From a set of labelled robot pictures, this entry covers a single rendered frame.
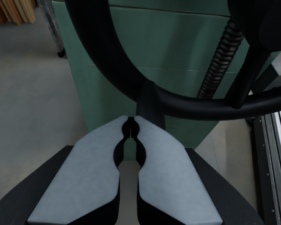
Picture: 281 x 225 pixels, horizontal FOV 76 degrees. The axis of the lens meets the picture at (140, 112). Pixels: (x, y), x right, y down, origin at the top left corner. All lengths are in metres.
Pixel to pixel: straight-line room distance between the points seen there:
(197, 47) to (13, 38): 1.46
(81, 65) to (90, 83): 0.05
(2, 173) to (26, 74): 0.61
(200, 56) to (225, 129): 0.79
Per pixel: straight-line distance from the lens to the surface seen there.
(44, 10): 1.27
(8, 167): 1.02
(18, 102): 1.20
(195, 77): 0.45
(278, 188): 0.93
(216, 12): 0.37
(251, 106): 0.25
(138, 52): 0.38
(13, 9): 1.77
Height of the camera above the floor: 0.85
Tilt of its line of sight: 55 degrees down
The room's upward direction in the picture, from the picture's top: 10 degrees clockwise
